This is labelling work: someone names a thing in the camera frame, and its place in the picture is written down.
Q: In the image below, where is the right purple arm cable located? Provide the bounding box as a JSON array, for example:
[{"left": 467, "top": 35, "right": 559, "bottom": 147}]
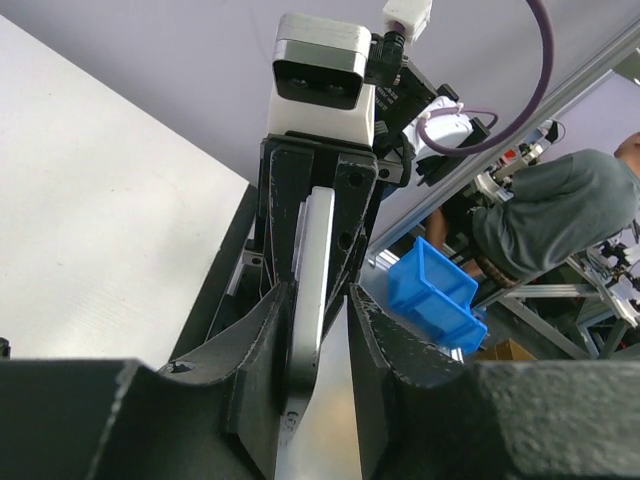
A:
[{"left": 382, "top": 0, "right": 556, "bottom": 159}]

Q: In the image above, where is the right aluminium frame post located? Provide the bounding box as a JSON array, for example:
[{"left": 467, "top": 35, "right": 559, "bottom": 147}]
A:
[{"left": 368, "top": 19, "right": 639, "bottom": 256}]

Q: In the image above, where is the blue plastic bin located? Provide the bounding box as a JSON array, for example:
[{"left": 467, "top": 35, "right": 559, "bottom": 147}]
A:
[{"left": 388, "top": 238, "right": 487, "bottom": 355}]

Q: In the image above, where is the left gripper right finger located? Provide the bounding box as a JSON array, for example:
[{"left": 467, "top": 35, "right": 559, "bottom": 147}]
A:
[{"left": 348, "top": 285, "right": 639, "bottom": 479}]

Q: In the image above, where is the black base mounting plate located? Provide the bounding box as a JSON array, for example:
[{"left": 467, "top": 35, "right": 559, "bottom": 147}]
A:
[{"left": 169, "top": 185, "right": 258, "bottom": 361}]

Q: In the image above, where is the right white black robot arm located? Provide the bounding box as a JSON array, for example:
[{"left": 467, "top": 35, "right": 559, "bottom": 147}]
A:
[{"left": 255, "top": 15, "right": 489, "bottom": 304}]

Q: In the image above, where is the person in grey shirt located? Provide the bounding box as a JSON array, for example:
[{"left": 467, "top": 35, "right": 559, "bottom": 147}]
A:
[{"left": 424, "top": 133, "right": 639, "bottom": 285}]

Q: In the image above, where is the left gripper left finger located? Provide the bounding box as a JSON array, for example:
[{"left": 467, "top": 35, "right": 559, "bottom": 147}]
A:
[{"left": 1, "top": 284, "right": 291, "bottom": 479}]

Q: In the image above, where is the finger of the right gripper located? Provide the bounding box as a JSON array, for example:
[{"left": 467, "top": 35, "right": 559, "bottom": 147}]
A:
[
  {"left": 326, "top": 153, "right": 378, "bottom": 309},
  {"left": 256, "top": 135, "right": 313, "bottom": 290}
]

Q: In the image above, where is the black smartphone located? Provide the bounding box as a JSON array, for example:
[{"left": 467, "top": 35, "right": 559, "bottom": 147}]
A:
[{"left": 272, "top": 185, "right": 335, "bottom": 480}]

